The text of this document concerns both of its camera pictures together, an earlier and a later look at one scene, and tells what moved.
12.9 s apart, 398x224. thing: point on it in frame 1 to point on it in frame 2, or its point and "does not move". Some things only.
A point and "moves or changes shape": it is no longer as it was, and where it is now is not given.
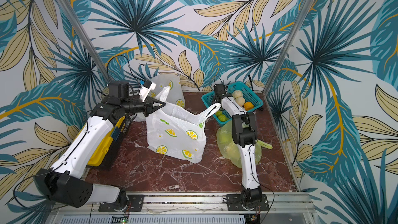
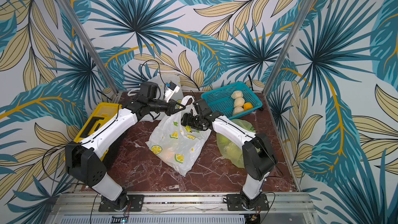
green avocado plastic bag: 229,150 does not move
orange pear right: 248,106 does not move
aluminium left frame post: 85,36 does not move
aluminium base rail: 290,208 does not move
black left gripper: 148,106 to 171,107
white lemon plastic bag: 177,132 moves or changes shape
